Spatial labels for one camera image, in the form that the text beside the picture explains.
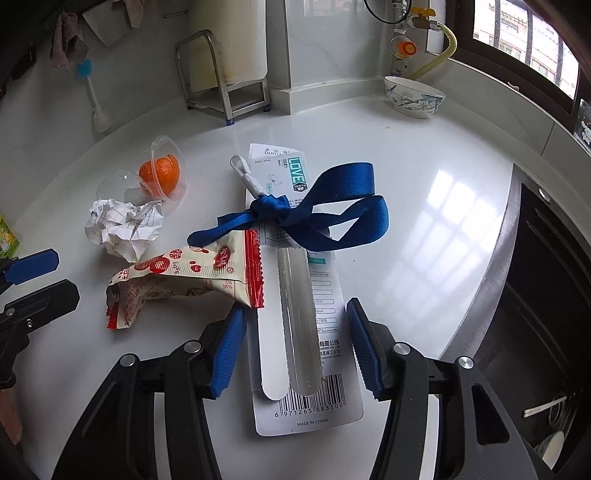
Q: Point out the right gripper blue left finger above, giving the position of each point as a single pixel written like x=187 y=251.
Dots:
x=228 y=342

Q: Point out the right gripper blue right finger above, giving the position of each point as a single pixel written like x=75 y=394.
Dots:
x=366 y=348

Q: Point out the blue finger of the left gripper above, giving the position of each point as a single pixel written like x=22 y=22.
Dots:
x=41 y=307
x=20 y=270

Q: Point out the comb blister package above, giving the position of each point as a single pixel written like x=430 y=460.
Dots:
x=301 y=365

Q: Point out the red white snack wrapper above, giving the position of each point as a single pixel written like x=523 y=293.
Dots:
x=231 y=266

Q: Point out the white paper ball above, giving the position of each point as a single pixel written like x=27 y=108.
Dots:
x=123 y=229

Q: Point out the blue ribbon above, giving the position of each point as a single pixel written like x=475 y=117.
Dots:
x=340 y=211

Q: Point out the clear plastic cup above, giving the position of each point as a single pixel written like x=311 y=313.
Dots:
x=125 y=185

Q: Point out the orange peel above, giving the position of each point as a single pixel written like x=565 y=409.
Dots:
x=160 y=177

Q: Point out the black kitchen sink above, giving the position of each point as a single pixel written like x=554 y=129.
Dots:
x=528 y=326

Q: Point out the person's left hand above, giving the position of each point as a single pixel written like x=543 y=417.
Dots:
x=9 y=417

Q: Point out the green yellow pouch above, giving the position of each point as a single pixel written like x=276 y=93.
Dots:
x=9 y=243

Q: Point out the white bottle brush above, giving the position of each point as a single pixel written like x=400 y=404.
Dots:
x=100 y=117

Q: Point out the white dish in sink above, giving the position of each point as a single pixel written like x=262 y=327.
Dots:
x=549 y=450

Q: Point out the mauve hanging cloth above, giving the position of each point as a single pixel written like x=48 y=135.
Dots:
x=68 y=45

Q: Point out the white blue ceramic bowl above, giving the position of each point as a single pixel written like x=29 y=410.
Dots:
x=413 y=98

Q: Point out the steel cutting board rack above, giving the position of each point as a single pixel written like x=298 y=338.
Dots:
x=224 y=100

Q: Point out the glass mug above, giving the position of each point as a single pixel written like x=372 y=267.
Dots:
x=582 y=128

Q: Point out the gas valve with hose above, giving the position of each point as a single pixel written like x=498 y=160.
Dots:
x=420 y=40

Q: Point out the window frame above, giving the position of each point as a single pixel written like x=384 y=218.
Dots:
x=511 y=42

